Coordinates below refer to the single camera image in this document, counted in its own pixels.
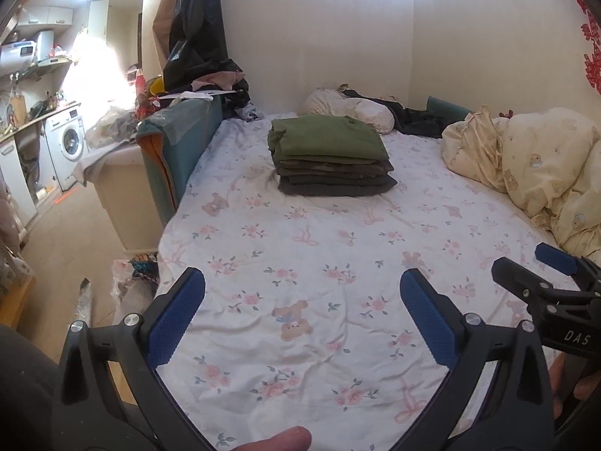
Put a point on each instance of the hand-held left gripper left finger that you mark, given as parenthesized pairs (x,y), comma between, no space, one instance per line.
(176,319)

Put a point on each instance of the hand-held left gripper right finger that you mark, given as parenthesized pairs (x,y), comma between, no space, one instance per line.
(429,319)

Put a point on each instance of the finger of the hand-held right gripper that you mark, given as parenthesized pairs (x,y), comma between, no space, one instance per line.
(558,258)
(516,276)

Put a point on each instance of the green pants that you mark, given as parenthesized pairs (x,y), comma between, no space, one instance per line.
(328,138)

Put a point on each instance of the dark grey pants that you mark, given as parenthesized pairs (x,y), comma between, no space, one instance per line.
(338,184)

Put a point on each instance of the person's right hand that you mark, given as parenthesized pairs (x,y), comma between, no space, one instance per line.
(566,385)

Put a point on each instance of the person's left hand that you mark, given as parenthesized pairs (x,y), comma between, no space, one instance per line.
(277,440)

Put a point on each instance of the clear plastic bag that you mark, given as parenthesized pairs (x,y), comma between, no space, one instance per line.
(126,291)

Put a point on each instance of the blue snack bag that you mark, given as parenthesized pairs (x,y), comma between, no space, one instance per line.
(144,267)

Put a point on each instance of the white and yellow tube package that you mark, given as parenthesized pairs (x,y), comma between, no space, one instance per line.
(86,298)

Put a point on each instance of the cream bear print duvet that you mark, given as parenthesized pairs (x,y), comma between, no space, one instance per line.
(530,150)

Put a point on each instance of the cream wooden cabinet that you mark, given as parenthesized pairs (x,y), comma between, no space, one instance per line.
(122,202)

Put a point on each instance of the bed with floral sheet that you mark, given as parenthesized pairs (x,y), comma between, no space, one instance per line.
(300,253)

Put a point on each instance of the wooden shelf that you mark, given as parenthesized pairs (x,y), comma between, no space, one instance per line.
(16,298)

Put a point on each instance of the dark cloth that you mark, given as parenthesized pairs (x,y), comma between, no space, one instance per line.
(23,385)

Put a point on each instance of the teal and orange bed board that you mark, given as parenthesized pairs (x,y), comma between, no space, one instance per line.
(183,150)

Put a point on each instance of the teal cushion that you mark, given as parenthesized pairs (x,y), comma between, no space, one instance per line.
(446,108)

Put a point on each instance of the black clothing heap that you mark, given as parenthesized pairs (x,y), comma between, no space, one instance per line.
(413,120)

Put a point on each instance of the pink padded jacket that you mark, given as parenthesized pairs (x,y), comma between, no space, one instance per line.
(8,216)

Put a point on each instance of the crumpled plastic bag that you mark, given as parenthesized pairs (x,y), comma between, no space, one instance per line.
(110,127)

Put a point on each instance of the white washing machine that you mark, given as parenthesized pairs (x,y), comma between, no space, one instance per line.
(68,143)

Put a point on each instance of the cream patterned pillow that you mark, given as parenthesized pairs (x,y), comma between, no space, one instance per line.
(361,110)

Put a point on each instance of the kitchen countertop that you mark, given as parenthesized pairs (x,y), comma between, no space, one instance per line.
(28,122)

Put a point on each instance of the wooden cutting board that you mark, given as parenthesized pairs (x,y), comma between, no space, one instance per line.
(18,110)

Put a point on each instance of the black plastic bag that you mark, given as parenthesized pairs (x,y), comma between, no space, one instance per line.
(199,28)

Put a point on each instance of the white water heater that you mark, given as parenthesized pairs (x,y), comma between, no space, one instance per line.
(26,49)

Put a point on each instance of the red wall decoration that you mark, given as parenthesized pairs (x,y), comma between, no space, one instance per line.
(592,37)

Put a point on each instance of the white wall cabinets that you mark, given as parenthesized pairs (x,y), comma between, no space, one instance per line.
(47,15)

